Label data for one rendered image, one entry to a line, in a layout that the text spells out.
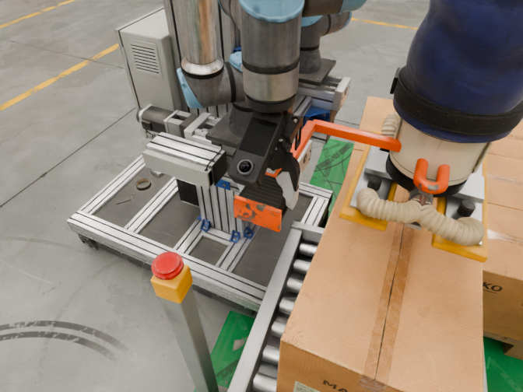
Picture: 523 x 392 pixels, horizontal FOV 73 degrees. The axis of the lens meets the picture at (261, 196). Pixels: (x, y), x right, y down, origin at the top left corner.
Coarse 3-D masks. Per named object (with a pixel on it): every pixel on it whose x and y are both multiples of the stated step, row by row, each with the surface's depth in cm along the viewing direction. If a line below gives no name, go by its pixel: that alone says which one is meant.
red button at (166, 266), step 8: (160, 256) 81; (168, 256) 81; (176, 256) 81; (152, 264) 80; (160, 264) 79; (168, 264) 79; (176, 264) 79; (160, 272) 77; (168, 272) 77; (176, 272) 78
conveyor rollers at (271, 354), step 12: (300, 252) 144; (312, 252) 142; (300, 264) 137; (288, 288) 132; (300, 288) 130; (288, 300) 127; (288, 312) 125; (276, 324) 120; (276, 336) 120; (276, 348) 115; (264, 360) 114; (276, 360) 113; (264, 384) 107
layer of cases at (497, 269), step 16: (368, 96) 229; (368, 112) 216; (384, 112) 216; (368, 128) 204; (496, 144) 193; (512, 144) 193; (352, 160) 183; (496, 160) 183; (512, 160) 183; (496, 176) 175; (512, 176) 175; (496, 192) 166; (512, 192) 166; (496, 208) 159; (512, 208) 160; (496, 224) 152; (512, 224) 152; (496, 240) 146; (512, 240) 146; (496, 256) 141; (512, 256) 141; (496, 272) 135; (512, 272) 135; (496, 288) 140; (512, 288) 137; (496, 304) 146; (512, 304) 143; (496, 320) 153; (512, 320) 150; (512, 336) 157
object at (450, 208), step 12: (480, 168) 85; (444, 204) 77; (456, 204) 77; (468, 204) 73; (480, 204) 77; (444, 216) 75; (456, 216) 74; (468, 216) 74; (480, 216) 74; (432, 240) 72; (444, 240) 70; (456, 252) 70; (468, 252) 69; (480, 252) 68
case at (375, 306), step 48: (336, 240) 95; (384, 240) 95; (336, 288) 85; (384, 288) 85; (432, 288) 85; (480, 288) 85; (288, 336) 77; (336, 336) 77; (384, 336) 77; (432, 336) 77; (480, 336) 77; (288, 384) 92; (336, 384) 80; (384, 384) 70; (432, 384) 70; (480, 384) 70
